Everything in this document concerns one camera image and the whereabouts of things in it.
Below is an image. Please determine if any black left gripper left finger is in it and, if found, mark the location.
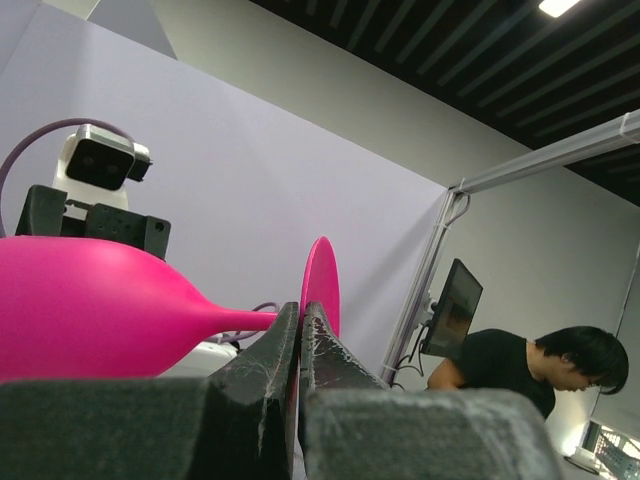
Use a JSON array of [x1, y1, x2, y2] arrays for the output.
[[1, 302, 299, 479]]

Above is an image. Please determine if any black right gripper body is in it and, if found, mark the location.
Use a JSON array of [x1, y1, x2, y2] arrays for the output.
[[15, 185, 171, 260]]

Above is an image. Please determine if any white frame post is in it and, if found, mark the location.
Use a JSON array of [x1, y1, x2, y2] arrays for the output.
[[382, 110, 640, 384]]

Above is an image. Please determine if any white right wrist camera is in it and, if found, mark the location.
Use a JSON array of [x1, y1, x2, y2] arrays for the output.
[[52, 121, 152, 210]]

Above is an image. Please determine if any person in black shirt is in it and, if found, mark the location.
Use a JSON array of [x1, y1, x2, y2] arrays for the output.
[[427, 326, 629, 418]]

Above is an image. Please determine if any black monitor on mount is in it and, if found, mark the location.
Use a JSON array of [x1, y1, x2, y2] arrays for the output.
[[420, 258, 484, 358]]

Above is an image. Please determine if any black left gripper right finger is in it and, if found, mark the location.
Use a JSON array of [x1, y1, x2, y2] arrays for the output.
[[298, 302, 564, 479]]

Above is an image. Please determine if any pink plastic wine glass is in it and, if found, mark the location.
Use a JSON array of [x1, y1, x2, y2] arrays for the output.
[[0, 235, 342, 384]]

